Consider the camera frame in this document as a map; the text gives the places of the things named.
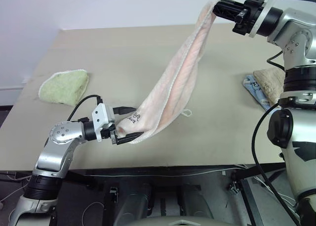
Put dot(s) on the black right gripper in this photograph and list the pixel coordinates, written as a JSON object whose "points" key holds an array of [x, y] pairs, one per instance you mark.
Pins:
{"points": [[248, 20]]}

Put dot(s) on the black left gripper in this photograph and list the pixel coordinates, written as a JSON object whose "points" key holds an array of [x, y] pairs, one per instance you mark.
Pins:
{"points": [[113, 137]]}

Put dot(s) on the pink towel with black print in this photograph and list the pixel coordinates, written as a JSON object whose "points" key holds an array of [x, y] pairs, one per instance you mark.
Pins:
{"points": [[182, 77]]}

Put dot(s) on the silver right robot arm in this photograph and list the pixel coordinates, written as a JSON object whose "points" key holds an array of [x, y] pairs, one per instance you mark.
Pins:
{"points": [[293, 45]]}

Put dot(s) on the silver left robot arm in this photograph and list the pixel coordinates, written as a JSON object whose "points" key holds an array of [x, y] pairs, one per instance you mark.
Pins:
{"points": [[53, 151]]}

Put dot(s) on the folded green towel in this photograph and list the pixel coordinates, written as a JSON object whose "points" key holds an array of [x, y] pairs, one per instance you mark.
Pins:
{"points": [[64, 87]]}

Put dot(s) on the folded blue printed towel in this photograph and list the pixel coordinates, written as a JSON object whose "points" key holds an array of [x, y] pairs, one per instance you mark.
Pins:
{"points": [[254, 88]]}

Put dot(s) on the folded beige towel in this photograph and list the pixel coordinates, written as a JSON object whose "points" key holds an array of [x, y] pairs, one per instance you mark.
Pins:
{"points": [[270, 83]]}

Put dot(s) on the dark rounded robot leg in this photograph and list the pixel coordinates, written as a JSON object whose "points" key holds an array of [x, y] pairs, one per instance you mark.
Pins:
{"points": [[195, 201], [138, 201]]}

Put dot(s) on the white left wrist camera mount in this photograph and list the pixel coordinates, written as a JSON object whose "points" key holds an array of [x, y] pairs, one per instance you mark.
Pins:
{"points": [[101, 117]]}

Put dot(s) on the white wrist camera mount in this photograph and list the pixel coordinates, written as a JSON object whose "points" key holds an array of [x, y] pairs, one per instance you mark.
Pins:
{"points": [[260, 22], [101, 117]]}

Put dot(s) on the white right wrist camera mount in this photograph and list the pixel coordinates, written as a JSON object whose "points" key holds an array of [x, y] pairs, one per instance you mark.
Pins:
{"points": [[260, 22]]}

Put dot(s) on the metal table frame clamp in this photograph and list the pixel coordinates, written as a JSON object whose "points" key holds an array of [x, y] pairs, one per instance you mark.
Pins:
{"points": [[234, 187], [113, 192]]}

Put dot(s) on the black table frame bar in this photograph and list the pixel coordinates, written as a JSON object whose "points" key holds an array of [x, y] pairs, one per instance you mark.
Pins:
{"points": [[249, 198]]}

